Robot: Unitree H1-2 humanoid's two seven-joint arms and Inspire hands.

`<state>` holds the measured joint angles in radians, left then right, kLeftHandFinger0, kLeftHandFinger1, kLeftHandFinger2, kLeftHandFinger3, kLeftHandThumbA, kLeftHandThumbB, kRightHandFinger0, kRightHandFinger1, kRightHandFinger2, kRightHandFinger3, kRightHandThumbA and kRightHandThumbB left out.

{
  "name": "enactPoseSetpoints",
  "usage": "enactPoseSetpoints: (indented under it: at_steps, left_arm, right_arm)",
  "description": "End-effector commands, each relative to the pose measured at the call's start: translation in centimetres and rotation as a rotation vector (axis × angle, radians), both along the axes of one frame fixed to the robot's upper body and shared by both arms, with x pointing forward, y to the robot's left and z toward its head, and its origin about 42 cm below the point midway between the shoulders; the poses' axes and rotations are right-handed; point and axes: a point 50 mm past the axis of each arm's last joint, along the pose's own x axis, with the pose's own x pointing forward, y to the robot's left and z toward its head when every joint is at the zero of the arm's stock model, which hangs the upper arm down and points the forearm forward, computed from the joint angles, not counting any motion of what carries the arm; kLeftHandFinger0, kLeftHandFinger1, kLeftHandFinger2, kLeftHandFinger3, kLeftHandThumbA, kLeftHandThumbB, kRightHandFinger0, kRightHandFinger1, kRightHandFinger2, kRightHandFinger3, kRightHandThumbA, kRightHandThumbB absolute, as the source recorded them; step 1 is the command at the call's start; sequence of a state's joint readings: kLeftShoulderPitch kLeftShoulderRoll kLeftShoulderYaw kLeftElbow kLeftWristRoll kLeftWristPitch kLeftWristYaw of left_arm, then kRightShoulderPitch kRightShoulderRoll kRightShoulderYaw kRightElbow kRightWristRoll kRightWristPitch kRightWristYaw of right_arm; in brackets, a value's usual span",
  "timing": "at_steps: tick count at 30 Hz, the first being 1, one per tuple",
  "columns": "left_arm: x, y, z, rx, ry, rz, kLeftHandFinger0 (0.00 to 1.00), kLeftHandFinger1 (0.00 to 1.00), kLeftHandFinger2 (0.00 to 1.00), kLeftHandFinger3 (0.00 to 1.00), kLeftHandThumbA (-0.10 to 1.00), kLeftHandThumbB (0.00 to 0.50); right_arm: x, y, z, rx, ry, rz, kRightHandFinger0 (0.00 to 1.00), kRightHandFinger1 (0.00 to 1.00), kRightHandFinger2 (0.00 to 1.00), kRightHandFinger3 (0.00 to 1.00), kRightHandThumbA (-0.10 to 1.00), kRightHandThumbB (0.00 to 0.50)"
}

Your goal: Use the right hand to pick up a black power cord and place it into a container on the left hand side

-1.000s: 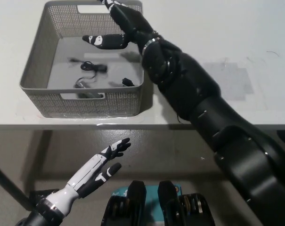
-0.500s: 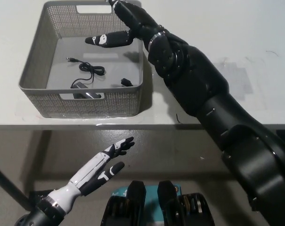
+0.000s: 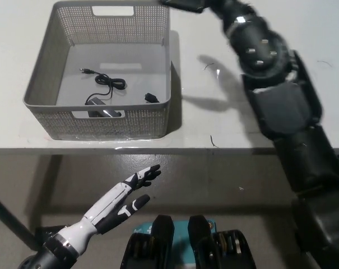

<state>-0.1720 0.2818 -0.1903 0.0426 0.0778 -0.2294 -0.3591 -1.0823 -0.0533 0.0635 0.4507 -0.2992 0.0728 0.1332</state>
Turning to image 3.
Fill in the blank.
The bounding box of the white and black left hand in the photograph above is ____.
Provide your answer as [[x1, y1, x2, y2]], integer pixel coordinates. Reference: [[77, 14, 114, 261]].
[[82, 164, 161, 235]]

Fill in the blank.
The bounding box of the black power adapter with cord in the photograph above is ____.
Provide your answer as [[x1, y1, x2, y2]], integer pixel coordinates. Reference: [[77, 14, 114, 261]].
[[79, 67, 162, 119]]

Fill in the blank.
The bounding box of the grey perforated plastic basket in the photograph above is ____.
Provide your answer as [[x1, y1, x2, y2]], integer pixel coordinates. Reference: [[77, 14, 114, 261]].
[[22, 0, 171, 141]]

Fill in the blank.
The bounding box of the dark metal table leg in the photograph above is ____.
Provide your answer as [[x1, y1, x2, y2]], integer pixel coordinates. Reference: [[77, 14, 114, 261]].
[[0, 190, 41, 252]]

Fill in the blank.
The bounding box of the white and black right hand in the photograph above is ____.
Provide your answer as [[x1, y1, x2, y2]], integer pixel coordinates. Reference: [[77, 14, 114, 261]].
[[160, 0, 215, 14]]

